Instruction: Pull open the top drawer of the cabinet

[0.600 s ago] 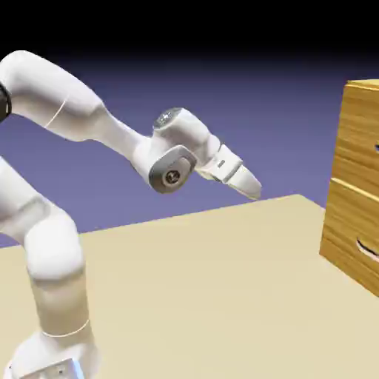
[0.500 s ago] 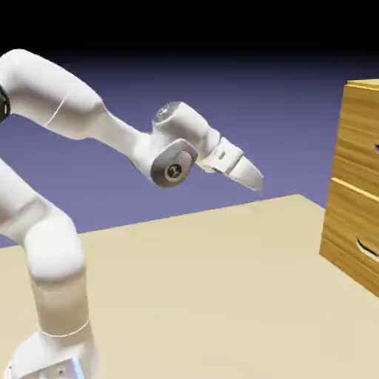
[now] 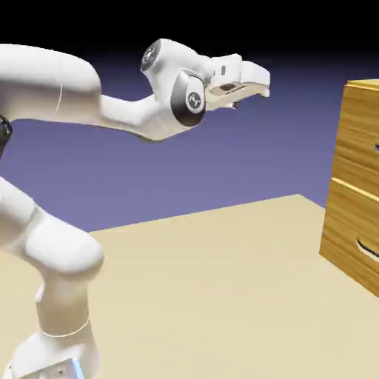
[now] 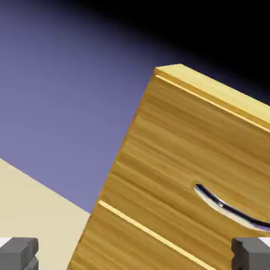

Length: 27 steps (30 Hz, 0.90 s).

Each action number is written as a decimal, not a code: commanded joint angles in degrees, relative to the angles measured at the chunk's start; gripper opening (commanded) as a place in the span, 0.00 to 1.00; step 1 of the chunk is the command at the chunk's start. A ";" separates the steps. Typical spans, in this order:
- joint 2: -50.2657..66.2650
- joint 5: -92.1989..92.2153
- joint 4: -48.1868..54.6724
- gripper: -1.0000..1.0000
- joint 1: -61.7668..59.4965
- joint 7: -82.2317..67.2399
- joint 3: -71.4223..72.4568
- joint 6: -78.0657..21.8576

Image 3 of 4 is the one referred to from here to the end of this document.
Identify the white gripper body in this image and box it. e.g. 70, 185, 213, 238
206, 60, 271, 113

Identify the light wood cabinet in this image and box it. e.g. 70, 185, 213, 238
318, 78, 379, 298

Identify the wood drawer front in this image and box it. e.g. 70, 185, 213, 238
330, 84, 379, 204
318, 177, 379, 298

